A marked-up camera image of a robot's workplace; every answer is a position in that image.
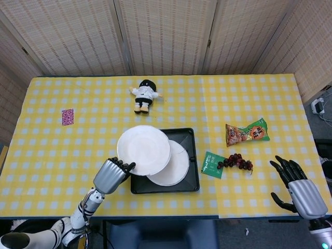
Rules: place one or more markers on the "plush doll white black outfit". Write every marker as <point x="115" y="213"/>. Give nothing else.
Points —
<point x="145" y="94"/>

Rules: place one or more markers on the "dark red grape bunch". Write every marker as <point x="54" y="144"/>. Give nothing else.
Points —
<point x="237" y="162"/>

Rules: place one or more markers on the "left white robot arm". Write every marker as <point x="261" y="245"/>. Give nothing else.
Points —
<point x="77" y="218"/>

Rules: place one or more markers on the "green tea packet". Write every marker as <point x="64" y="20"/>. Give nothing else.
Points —
<point x="210" y="164"/>

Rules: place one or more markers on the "white paper plate with tear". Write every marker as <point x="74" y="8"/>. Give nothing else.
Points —
<point x="176" y="168"/>

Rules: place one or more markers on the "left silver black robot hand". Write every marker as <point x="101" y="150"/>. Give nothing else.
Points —
<point x="109" y="176"/>

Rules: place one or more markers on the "woven bamboo folding screen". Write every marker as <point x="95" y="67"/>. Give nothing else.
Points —
<point x="166" y="39"/>

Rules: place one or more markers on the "yellow white checkered tablecloth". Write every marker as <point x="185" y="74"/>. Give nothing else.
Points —
<point x="259" y="98"/>
<point x="77" y="93"/>

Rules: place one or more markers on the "black square plastic tray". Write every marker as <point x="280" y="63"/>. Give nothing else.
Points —
<point x="193" y="181"/>

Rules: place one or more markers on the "white power adapter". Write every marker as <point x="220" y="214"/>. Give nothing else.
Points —
<point x="318" y="106"/>

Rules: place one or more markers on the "orange green snack bag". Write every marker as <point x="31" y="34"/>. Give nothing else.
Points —
<point x="243" y="135"/>

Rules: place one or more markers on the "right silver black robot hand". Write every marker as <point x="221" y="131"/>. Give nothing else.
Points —
<point x="308" y="198"/>

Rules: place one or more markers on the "dark blue padded chair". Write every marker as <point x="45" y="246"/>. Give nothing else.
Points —
<point x="160" y="236"/>

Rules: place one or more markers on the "pink patterned card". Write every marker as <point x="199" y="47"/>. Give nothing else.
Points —
<point x="68" y="117"/>

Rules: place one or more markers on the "small white paper scrap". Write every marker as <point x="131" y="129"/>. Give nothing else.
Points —
<point x="247" y="230"/>

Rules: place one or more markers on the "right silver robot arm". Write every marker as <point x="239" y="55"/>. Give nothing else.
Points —
<point x="320" y="232"/>

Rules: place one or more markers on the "black box beside table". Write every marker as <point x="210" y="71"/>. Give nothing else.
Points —
<point x="324" y="150"/>

